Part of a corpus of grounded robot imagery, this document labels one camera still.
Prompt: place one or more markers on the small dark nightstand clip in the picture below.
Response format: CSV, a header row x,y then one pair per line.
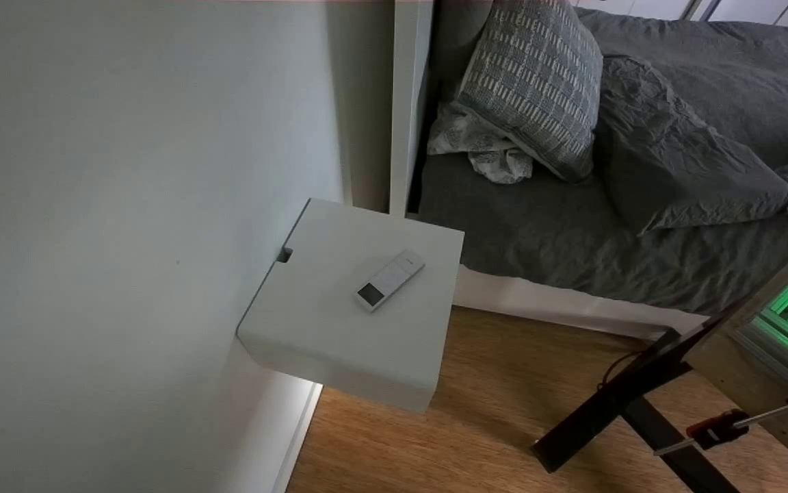
x,y
287,252

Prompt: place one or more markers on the crumpled white cloth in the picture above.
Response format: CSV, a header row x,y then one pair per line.
x,y
496,163

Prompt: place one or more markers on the white bed side rail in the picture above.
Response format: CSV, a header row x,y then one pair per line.
x,y
548,305

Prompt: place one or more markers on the grey bed sheet mattress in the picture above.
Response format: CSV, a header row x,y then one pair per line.
x,y
540,229

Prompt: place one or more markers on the dark grey duvet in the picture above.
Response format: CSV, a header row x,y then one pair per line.
x,y
760,77

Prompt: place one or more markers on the plain grey pillow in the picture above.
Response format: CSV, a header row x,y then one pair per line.
x,y
458,36

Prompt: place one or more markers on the white slatted headboard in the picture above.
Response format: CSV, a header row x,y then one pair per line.
x,y
760,8

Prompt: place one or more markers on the white floating nightstand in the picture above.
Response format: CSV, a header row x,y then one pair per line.
x,y
341,344

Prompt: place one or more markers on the dark grey wrinkled pillow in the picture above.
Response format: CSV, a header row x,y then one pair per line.
x,y
676,167

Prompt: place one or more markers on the beige framed lit cabinet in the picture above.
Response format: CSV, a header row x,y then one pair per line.
x,y
760,366

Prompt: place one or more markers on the grey plaid patterned pillow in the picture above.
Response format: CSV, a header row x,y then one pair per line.
x,y
533,73

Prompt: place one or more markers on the red black clamp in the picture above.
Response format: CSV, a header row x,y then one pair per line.
x,y
719,429

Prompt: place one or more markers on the black stand base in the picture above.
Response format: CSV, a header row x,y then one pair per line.
x,y
609,401

